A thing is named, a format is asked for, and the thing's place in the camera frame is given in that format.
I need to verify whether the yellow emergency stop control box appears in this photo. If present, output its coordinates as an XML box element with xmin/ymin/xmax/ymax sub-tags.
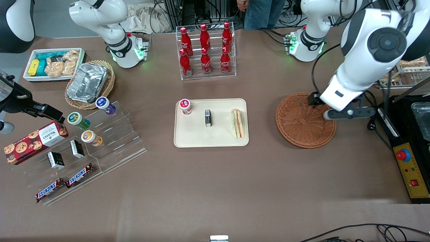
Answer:
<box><xmin>392</xmin><ymin>142</ymin><xmax>430</xmax><ymax>204</ymax></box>

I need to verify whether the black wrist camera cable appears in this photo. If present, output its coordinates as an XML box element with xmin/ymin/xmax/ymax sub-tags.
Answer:
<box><xmin>311</xmin><ymin>43</ymin><xmax>341</xmax><ymax>94</ymax></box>

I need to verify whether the purple-lid yogurt cup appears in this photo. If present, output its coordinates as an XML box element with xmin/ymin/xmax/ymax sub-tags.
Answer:
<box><xmin>95</xmin><ymin>96</ymin><xmax>116</xmax><ymax>115</ymax></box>

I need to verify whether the black metal frame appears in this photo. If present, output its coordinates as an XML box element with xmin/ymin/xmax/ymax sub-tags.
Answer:
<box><xmin>163</xmin><ymin>0</ymin><xmax>235</xmax><ymax>29</ymax></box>

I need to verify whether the oval light wicker basket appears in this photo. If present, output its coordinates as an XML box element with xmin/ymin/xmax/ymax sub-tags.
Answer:
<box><xmin>65</xmin><ymin>60</ymin><xmax>116</xmax><ymax>110</ymax></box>

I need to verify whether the cream plastic tray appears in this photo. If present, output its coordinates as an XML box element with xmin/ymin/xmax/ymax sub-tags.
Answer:
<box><xmin>173</xmin><ymin>98</ymin><xmax>250</xmax><ymax>148</ymax></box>

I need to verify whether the steel pan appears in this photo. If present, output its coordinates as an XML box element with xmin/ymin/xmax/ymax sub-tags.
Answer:
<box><xmin>411</xmin><ymin>102</ymin><xmax>430</xmax><ymax>142</ymax></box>

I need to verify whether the long teal snack box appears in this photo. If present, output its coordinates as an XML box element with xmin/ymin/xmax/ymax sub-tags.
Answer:
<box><xmin>35</xmin><ymin>51</ymin><xmax>65</xmax><ymax>60</ymax></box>

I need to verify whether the black countertop appliance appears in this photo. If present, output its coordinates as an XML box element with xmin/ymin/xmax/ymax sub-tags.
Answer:
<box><xmin>376</xmin><ymin>78</ymin><xmax>430</xmax><ymax>158</ymax></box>

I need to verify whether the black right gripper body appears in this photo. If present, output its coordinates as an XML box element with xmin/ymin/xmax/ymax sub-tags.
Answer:
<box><xmin>0</xmin><ymin>70</ymin><xmax>34</xmax><ymax>114</ymax></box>

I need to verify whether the Snickers bar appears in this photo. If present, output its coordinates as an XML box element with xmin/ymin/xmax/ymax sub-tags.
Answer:
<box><xmin>66</xmin><ymin>163</ymin><xmax>94</xmax><ymax>189</ymax></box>
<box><xmin>35</xmin><ymin>177</ymin><xmax>65</xmax><ymax>203</ymax></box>

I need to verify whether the beige cloth bag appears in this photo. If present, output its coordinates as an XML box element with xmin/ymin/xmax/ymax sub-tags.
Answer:
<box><xmin>121</xmin><ymin>3</ymin><xmax>172</xmax><ymax>34</ymax></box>

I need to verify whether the red Walkers cookie box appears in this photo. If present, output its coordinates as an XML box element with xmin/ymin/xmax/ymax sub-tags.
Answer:
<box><xmin>4</xmin><ymin>121</ymin><xmax>69</xmax><ymax>165</ymax></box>

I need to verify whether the orange-lid yogurt cup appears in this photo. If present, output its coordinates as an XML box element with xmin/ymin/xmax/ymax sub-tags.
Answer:
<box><xmin>81</xmin><ymin>130</ymin><xmax>103</xmax><ymax>147</ymax></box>

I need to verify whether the white plastic bin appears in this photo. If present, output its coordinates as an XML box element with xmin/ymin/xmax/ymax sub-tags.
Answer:
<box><xmin>23</xmin><ymin>48</ymin><xmax>86</xmax><ymax>83</ymax></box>

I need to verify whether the thin black cable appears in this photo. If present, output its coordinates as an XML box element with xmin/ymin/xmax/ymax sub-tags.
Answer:
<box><xmin>299</xmin><ymin>223</ymin><xmax>430</xmax><ymax>242</ymax></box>

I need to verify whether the white wire shelf rack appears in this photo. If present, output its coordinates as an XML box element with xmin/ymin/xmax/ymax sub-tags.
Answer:
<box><xmin>380</xmin><ymin>55</ymin><xmax>430</xmax><ymax>88</ymax></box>

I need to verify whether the red-lid yogurt cup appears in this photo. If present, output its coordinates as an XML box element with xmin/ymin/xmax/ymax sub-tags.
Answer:
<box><xmin>179</xmin><ymin>99</ymin><xmax>193</xmax><ymax>116</ymax></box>

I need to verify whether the round brown wicker basket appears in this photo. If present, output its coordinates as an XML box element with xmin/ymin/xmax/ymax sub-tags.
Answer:
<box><xmin>275</xmin><ymin>93</ymin><xmax>337</xmax><ymax>149</ymax></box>

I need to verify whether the black cable bundle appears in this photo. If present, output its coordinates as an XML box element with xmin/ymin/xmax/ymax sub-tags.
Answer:
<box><xmin>285</xmin><ymin>0</ymin><xmax>303</xmax><ymax>29</ymax></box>

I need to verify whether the aluminium foil tray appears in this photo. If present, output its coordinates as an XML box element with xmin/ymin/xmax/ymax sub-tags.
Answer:
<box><xmin>67</xmin><ymin>63</ymin><xmax>109</xmax><ymax>104</ymax></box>

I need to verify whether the triangular sandwich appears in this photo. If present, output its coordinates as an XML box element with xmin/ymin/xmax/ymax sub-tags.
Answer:
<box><xmin>230</xmin><ymin>109</ymin><xmax>245</xmax><ymax>139</ymax></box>

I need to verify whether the black power cable with plug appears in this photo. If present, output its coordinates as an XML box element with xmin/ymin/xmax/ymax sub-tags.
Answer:
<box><xmin>364</xmin><ymin>90</ymin><xmax>394</xmax><ymax>153</ymax></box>

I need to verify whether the clear acrylic stepped display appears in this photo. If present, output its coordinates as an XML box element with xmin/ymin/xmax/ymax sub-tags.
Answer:
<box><xmin>24</xmin><ymin>101</ymin><xmax>147</xmax><ymax>206</ymax></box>

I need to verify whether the green-lid yogurt cup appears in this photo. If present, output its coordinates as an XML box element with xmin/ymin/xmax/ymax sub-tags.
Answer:
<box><xmin>67</xmin><ymin>112</ymin><xmax>91</xmax><ymax>130</ymax></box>

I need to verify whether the red cola bottle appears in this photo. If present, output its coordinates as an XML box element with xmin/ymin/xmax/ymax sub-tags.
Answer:
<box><xmin>200</xmin><ymin>24</ymin><xmax>211</xmax><ymax>52</ymax></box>
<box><xmin>179</xmin><ymin>49</ymin><xmax>193</xmax><ymax>77</ymax></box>
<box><xmin>201</xmin><ymin>48</ymin><xmax>212</xmax><ymax>75</ymax></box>
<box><xmin>222</xmin><ymin>22</ymin><xmax>233</xmax><ymax>51</ymax></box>
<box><xmin>180</xmin><ymin>27</ymin><xmax>194</xmax><ymax>57</ymax></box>
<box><xmin>220</xmin><ymin>47</ymin><xmax>232</xmax><ymax>74</ymax></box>

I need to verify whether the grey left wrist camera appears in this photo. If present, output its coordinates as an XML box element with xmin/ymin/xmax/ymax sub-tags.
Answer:
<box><xmin>324</xmin><ymin>106</ymin><xmax>377</xmax><ymax>121</ymax></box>

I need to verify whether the fried snack bag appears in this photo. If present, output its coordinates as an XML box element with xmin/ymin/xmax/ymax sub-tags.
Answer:
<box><xmin>399</xmin><ymin>56</ymin><xmax>428</xmax><ymax>69</ymax></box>

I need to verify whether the person in blue jeans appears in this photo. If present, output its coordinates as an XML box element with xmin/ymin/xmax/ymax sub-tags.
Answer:
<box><xmin>244</xmin><ymin>0</ymin><xmax>286</xmax><ymax>30</ymax></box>

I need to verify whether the clear acrylic bottle rack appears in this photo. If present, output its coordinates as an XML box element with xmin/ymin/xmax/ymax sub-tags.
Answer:
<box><xmin>175</xmin><ymin>22</ymin><xmax>237</xmax><ymax>81</ymax></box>

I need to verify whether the brown table cover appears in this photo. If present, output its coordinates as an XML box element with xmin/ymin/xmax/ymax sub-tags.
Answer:
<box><xmin>0</xmin><ymin>25</ymin><xmax>430</xmax><ymax>242</ymax></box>

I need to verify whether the yellow snack box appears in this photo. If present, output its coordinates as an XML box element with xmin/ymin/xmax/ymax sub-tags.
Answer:
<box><xmin>28</xmin><ymin>59</ymin><xmax>40</xmax><ymax>77</ymax></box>

